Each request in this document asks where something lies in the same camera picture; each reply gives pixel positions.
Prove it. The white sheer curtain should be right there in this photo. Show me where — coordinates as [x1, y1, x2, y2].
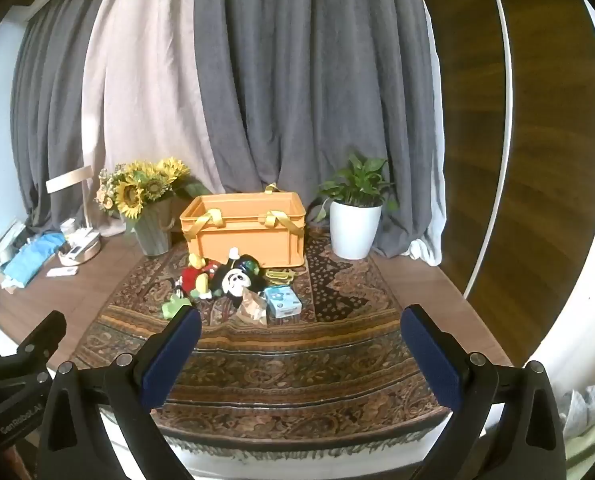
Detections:
[410, 10, 447, 267]

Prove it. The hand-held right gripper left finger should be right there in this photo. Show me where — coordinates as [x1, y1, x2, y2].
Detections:
[36, 305, 202, 480]

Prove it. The grey curtain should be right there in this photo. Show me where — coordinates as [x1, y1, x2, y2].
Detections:
[192, 0, 445, 261]
[10, 10, 128, 231]

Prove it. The white desk lamp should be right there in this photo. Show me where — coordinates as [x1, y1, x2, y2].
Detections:
[45, 166, 103, 267]

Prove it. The grey ribbed vase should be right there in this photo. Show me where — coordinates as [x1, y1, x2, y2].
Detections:
[130, 197, 176, 257]

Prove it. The blue tissue box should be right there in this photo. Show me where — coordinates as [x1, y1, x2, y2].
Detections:
[262, 284, 303, 320]

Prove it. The black and white panda plush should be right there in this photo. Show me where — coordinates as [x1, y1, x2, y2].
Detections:
[212, 247, 266, 311]

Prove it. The orange basket with yellow handles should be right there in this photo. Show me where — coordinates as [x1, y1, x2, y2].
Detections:
[179, 183, 308, 268]

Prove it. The pale beige curtain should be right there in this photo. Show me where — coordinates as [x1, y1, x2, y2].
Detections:
[82, 0, 228, 236]

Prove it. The blue cloth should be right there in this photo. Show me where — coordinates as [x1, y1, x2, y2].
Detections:
[2, 232, 66, 288]

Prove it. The patterned brown rug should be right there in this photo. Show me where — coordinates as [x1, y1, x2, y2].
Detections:
[70, 225, 515, 456]

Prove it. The dark wooden panel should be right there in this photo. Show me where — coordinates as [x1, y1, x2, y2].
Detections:
[417, 0, 595, 303]

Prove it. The white curved rail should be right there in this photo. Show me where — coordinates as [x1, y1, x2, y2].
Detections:
[463, 0, 513, 302]

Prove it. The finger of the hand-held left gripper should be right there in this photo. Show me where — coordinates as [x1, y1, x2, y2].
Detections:
[8, 310, 68, 361]

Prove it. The white plant pot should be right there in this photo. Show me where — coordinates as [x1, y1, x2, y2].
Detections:
[329, 199, 383, 260]

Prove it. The crumpled white plastic bag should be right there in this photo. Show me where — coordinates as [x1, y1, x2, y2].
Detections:
[560, 385, 595, 436]

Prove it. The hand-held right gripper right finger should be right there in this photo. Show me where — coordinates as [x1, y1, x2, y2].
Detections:
[400, 304, 568, 480]

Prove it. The light green plush toy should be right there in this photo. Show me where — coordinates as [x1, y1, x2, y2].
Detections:
[162, 294, 191, 320]

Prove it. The green leafy plant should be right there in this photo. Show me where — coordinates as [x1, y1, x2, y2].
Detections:
[312, 152, 401, 223]

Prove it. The sunflower bouquet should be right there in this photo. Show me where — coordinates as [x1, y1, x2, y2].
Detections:
[94, 157, 213, 233]

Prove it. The red furry plush toy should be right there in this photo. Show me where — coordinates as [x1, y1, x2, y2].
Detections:
[180, 252, 218, 301]

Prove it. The brown paper package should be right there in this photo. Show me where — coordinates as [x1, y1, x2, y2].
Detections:
[232, 287, 269, 328]

